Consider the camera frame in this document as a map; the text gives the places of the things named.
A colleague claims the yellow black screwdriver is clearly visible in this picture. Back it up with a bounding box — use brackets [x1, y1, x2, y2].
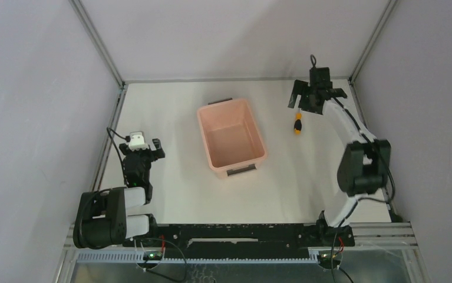
[293, 113, 302, 135]

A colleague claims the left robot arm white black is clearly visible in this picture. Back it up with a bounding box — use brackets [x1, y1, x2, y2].
[72, 136, 165, 249]

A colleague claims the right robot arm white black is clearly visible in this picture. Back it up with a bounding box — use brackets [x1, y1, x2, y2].
[288, 80, 391, 245]

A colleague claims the pink plastic bin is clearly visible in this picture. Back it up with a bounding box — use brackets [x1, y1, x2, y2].
[197, 98, 268, 179]

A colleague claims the left green circuit board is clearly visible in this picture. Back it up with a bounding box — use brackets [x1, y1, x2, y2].
[143, 252, 163, 261]

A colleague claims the green circuit board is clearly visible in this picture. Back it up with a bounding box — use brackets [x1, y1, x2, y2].
[318, 252, 342, 261]
[143, 252, 163, 261]

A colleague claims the right green circuit board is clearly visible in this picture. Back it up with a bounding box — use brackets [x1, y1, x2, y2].
[318, 252, 342, 261]

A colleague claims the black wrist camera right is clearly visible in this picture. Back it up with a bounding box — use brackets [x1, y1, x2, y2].
[309, 67, 333, 90]

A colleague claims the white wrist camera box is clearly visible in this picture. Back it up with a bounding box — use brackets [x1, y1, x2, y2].
[128, 131, 149, 152]

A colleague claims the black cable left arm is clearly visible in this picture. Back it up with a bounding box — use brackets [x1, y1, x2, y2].
[106, 127, 132, 185]

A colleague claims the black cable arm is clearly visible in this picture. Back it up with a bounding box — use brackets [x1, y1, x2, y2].
[309, 54, 396, 283]
[106, 127, 132, 185]

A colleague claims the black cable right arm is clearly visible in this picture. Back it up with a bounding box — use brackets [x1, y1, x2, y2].
[309, 54, 396, 283]

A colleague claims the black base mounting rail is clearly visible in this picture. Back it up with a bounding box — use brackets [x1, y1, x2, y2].
[123, 223, 355, 260]

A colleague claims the right aluminium frame post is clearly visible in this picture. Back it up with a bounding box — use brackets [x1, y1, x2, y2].
[348, 0, 400, 85]

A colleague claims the aluminium frame post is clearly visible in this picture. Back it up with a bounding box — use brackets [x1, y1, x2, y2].
[348, 0, 400, 85]
[69, 0, 125, 88]

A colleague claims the aluminium frame front rail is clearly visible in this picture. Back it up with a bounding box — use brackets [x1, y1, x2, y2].
[78, 223, 418, 263]

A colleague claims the left aluminium frame post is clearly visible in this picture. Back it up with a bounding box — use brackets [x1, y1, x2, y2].
[69, 0, 125, 88]

